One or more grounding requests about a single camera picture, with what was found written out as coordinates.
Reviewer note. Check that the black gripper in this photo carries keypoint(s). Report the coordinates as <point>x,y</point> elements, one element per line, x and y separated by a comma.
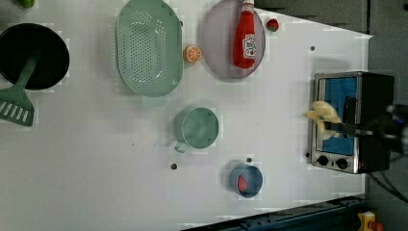
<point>391,129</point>

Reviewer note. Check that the yellow plush banana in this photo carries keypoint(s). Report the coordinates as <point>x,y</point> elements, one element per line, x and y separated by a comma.
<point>321,113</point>

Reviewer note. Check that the green mug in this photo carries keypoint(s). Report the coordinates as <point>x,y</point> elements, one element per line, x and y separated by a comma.
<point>195,128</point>

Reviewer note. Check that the black toaster oven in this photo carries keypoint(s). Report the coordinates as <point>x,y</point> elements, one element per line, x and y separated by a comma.
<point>359,98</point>

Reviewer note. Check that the blue bowl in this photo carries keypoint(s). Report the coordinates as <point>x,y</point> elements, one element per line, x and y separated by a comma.
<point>253,177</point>

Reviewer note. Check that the red strawberry in bowl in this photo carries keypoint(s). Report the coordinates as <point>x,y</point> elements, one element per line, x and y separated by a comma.
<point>242,184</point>

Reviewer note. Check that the red strawberry toy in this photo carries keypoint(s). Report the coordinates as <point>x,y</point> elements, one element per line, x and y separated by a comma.
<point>273,25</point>

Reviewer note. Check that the red ketchup bottle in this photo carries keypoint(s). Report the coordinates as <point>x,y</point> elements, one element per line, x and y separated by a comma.
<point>244,49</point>

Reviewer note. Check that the grey round plate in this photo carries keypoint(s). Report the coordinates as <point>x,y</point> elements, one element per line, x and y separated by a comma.
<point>217,39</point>

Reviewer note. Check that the orange slice toy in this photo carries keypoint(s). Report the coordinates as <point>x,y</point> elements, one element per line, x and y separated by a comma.
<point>192,54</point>

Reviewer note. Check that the green colander basket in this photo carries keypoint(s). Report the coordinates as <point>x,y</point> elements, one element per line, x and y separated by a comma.
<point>149,48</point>

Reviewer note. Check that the green spatula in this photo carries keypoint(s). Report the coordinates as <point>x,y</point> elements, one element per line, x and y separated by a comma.
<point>16,106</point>

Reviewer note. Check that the black pan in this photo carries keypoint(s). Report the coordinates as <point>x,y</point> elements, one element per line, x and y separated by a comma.
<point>20,41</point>

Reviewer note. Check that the green toy vegetable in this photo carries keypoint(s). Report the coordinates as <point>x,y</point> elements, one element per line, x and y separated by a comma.
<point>26,4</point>

